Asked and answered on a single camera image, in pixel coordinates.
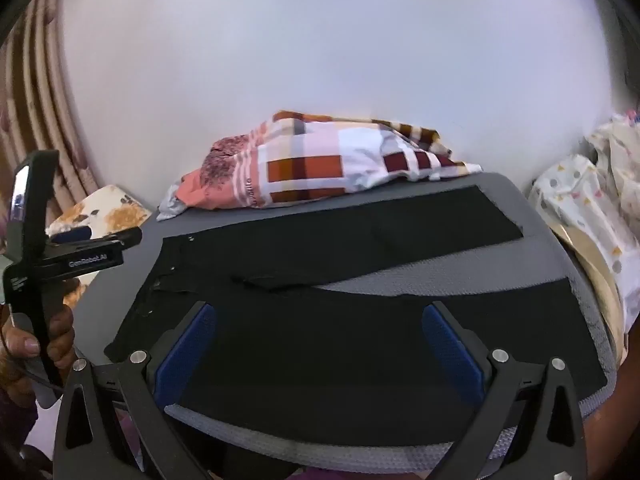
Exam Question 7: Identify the grey mesh mat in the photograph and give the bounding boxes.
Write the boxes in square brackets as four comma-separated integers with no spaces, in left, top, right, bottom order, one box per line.
[75,172,619,466]

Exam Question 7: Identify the white dotted cloth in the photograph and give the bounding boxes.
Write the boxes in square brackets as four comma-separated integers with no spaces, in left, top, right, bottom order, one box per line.
[527,107,640,311]

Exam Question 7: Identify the checked pillow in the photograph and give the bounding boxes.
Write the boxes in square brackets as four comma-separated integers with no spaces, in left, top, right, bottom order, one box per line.
[177,110,483,211]

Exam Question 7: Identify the person's left forearm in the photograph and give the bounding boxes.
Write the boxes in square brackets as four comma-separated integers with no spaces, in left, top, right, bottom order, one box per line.
[0,390,40,461]

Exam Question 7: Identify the light grey cloth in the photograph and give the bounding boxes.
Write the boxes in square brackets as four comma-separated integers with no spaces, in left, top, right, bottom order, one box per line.
[156,194,190,222]

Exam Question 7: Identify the black pants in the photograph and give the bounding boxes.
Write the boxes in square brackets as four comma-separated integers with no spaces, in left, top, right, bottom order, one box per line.
[104,185,617,418]

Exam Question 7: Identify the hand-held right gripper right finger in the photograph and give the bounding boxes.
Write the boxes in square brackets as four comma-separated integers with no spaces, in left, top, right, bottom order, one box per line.
[421,301,588,480]

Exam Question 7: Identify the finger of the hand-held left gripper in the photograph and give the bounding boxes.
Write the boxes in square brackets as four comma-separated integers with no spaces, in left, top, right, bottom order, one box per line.
[85,227,144,250]
[50,226,94,244]

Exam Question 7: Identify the thin black cable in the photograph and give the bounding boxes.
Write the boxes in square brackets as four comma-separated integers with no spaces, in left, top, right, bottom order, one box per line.
[22,367,66,392]

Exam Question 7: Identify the beige patterned curtain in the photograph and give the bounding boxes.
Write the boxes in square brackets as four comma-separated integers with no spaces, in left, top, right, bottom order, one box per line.
[0,0,108,211]

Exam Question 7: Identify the floral mattress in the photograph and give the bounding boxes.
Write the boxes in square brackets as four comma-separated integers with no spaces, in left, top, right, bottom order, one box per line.
[46,185,153,306]

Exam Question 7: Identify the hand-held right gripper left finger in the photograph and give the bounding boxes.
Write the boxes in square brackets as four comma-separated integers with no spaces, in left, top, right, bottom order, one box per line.
[52,301,218,480]

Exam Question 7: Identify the person's left hand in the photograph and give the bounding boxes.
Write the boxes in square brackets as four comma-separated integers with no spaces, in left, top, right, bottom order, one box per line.
[0,304,77,407]

